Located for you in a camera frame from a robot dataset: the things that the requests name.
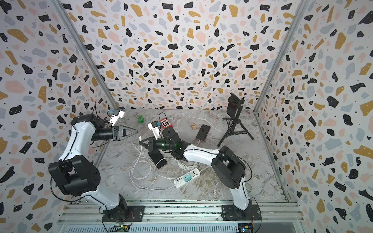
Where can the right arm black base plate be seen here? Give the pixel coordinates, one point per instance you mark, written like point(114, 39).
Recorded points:
point(232, 213)

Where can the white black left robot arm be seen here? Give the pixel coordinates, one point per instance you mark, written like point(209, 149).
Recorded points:
point(75, 175)

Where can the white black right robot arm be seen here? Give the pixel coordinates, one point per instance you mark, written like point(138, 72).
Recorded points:
point(228, 167)

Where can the red toy block with grid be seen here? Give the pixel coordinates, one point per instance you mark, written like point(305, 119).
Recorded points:
point(165, 123)

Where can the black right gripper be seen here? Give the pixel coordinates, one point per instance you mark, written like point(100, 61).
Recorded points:
point(152, 146)

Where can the black tripod stand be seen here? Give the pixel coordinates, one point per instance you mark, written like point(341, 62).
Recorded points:
point(232, 123)

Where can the aluminium corner frame post right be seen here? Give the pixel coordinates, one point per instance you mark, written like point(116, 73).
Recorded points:
point(292, 29)

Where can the pink case phone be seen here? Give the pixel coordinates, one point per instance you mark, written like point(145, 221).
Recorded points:
point(203, 132)
point(157, 158)

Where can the green circuit board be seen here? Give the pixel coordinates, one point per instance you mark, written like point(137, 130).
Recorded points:
point(122, 228)
point(245, 228)

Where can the aluminium corner frame post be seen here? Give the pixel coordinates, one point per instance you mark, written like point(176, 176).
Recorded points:
point(59, 9)
point(292, 29)

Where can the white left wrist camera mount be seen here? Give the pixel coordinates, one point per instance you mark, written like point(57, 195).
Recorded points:
point(115, 115)

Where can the green circuit board right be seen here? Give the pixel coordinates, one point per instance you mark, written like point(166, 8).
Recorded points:
point(245, 228)

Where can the white power strip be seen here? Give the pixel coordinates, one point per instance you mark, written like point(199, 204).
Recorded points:
point(179, 182)

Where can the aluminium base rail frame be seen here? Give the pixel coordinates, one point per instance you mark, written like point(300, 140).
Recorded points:
point(175, 216)

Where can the green round toy piece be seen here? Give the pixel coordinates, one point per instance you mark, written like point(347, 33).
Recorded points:
point(140, 119)

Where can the black panel on tripod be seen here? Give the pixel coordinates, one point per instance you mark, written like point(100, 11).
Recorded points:
point(234, 104)

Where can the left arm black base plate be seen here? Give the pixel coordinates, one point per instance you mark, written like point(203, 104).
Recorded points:
point(132, 213)

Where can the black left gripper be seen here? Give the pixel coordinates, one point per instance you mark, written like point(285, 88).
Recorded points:
point(121, 136)

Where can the green circuit board left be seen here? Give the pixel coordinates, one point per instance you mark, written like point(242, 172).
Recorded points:
point(122, 228)

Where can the aluminium corner frame post left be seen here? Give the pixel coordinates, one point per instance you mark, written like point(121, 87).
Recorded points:
point(59, 9)

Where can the teal plug adapter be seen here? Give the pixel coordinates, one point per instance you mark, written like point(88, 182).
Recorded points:
point(187, 177)

